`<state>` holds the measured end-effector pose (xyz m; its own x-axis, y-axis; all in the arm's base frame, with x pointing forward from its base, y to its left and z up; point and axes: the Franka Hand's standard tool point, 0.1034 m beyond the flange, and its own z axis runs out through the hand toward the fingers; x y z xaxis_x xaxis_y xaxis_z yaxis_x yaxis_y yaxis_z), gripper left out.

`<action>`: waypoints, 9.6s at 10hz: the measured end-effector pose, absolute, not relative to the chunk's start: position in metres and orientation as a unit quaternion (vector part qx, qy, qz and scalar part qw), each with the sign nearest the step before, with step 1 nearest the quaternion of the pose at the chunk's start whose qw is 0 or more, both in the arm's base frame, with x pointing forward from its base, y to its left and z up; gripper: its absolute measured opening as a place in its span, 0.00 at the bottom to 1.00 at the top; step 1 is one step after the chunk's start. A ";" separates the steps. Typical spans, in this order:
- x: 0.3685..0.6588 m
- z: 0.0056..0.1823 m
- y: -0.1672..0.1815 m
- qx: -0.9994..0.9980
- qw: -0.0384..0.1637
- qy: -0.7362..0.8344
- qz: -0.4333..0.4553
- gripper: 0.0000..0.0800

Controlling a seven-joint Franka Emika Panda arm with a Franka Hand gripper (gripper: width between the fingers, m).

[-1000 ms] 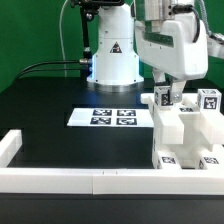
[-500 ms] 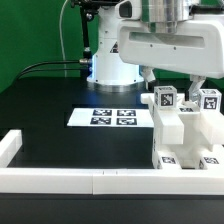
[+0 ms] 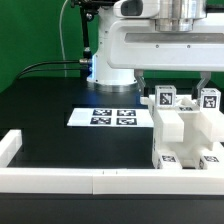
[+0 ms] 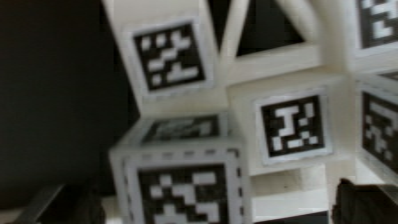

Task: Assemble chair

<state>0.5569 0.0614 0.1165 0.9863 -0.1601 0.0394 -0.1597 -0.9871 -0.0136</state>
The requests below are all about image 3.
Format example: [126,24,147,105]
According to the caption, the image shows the white marker tag sheet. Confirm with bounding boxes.
[67,108,153,128]

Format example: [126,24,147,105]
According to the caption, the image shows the white chair back piece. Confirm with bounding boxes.
[140,95,224,142]

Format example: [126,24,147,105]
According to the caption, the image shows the white chair seat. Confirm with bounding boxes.
[152,134,224,169]

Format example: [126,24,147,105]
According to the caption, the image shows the white U-shaped fence wall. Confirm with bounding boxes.
[0,130,224,195]

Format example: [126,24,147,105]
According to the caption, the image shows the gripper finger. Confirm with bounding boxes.
[134,70,146,95]
[196,71,211,98]

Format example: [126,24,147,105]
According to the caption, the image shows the black cable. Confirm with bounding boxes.
[14,59,92,81]

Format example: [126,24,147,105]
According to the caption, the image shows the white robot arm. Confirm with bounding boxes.
[87,0,224,92]

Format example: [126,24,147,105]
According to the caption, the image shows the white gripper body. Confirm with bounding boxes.
[107,0,224,72]

